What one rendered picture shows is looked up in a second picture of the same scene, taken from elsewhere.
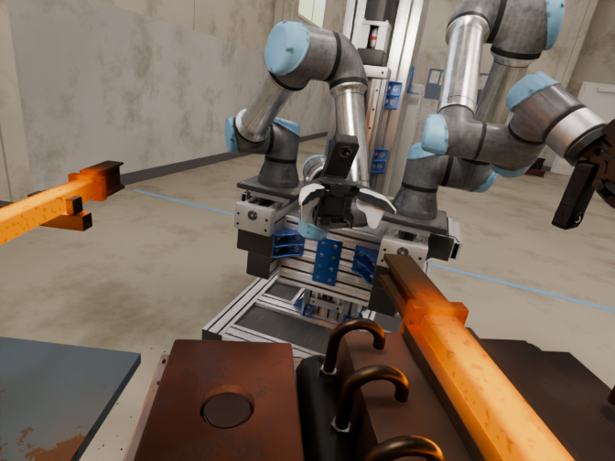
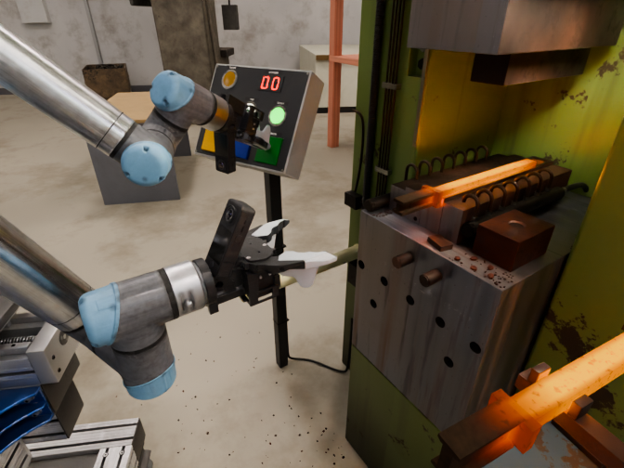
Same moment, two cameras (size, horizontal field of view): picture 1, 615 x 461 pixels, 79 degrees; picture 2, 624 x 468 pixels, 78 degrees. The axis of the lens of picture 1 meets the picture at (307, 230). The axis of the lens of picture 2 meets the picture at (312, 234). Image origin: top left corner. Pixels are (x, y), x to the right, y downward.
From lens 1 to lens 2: 0.92 m
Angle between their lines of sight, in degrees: 99
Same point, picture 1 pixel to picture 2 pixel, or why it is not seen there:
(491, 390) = (459, 183)
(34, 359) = not seen: outside the picture
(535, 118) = (202, 110)
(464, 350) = (448, 187)
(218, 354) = (508, 232)
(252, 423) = (513, 219)
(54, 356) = not seen: outside the picture
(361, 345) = (463, 206)
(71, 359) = not seen: outside the picture
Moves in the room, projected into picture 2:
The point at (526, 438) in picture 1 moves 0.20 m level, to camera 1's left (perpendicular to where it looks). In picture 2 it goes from (468, 180) to (550, 218)
